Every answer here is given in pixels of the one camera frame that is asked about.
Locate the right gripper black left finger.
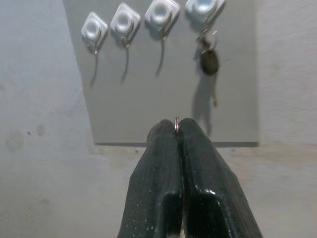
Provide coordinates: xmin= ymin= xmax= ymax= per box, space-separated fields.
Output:
xmin=117 ymin=119 xmax=184 ymax=238

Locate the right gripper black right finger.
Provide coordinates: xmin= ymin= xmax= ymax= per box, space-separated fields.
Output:
xmin=179 ymin=117 xmax=264 ymax=238

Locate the grey wall board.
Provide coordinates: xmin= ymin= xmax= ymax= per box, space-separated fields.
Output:
xmin=61 ymin=0 xmax=260 ymax=147

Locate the black headed key on ring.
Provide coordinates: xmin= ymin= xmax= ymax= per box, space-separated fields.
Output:
xmin=194 ymin=21 xmax=221 ymax=108

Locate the white square wall hook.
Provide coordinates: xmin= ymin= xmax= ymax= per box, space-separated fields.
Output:
xmin=144 ymin=0 xmax=181 ymax=41
xmin=185 ymin=0 xmax=226 ymax=27
xmin=80 ymin=11 xmax=109 ymax=55
xmin=109 ymin=2 xmax=142 ymax=49

